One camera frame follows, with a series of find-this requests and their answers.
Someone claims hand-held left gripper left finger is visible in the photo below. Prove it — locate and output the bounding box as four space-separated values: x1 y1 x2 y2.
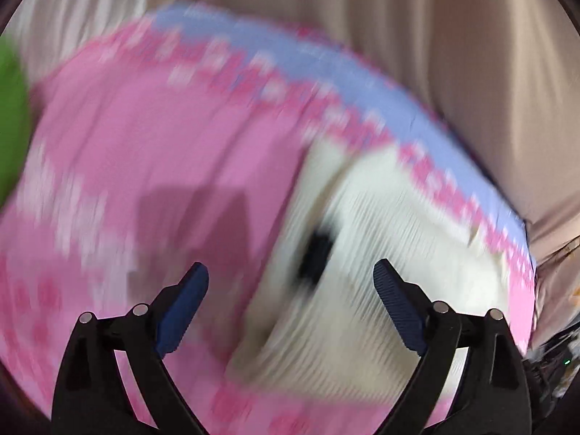
51 262 210 435

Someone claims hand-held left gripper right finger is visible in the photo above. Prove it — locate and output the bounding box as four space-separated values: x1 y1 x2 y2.
373 258 532 435

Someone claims white small garment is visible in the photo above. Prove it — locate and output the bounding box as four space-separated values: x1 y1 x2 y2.
227 142 510 395

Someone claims pink printed blanket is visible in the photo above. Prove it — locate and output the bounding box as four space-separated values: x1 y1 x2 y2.
0 2 538 435

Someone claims green cloth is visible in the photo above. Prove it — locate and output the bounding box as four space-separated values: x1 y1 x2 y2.
0 36 32 207

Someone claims beige curtain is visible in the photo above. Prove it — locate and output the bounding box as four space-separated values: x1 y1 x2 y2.
9 0 580 354

